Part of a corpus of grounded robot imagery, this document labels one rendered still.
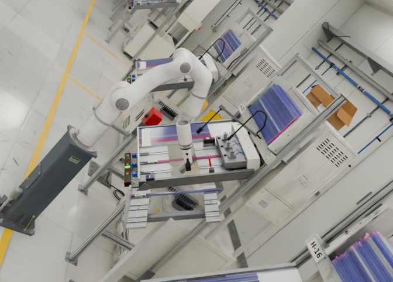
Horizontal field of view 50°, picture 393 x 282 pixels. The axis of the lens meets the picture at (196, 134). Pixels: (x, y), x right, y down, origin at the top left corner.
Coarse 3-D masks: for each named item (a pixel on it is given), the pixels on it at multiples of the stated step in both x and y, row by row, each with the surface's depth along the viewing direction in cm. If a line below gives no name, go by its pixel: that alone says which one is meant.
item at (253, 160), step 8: (232, 128) 298; (240, 136) 282; (248, 136) 282; (240, 144) 274; (248, 144) 274; (248, 152) 265; (256, 152) 265; (248, 160) 258; (256, 160) 259; (248, 168) 261; (256, 168) 262
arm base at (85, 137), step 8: (88, 120) 237; (96, 120) 234; (72, 128) 244; (80, 128) 240; (88, 128) 236; (96, 128) 236; (104, 128) 237; (72, 136) 237; (80, 136) 238; (88, 136) 237; (96, 136) 239; (80, 144) 238; (88, 144) 240; (96, 144) 251
